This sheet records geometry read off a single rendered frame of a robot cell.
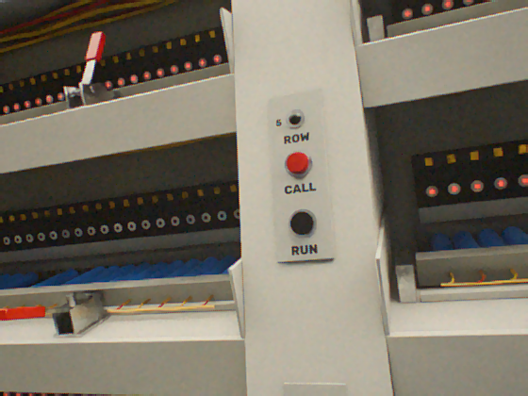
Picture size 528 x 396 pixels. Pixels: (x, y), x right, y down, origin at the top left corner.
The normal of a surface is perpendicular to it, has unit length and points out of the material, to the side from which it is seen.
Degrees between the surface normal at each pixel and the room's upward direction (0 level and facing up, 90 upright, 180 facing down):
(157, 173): 90
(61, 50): 90
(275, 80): 90
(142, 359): 111
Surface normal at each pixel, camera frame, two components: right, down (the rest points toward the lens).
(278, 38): -0.32, -0.19
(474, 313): -0.16, -0.98
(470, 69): -0.29, 0.17
